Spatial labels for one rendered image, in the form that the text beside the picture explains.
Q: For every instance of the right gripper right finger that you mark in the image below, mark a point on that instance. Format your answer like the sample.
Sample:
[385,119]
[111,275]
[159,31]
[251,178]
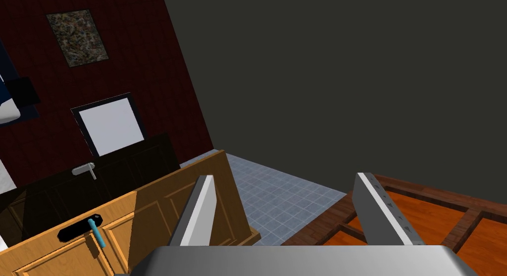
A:
[380,218]

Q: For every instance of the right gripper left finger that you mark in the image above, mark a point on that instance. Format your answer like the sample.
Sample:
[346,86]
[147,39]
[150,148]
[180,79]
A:
[196,220]

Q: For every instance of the light brown wooden door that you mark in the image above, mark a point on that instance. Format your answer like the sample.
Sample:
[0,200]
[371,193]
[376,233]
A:
[158,212]

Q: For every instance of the dark brown panelled door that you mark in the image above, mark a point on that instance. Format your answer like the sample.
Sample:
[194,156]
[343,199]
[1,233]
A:
[126,167]

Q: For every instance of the white picture with black frame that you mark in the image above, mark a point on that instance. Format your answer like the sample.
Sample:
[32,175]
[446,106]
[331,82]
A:
[111,127]

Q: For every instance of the speckled brown wall picture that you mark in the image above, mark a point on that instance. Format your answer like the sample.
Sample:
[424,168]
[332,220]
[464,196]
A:
[77,38]

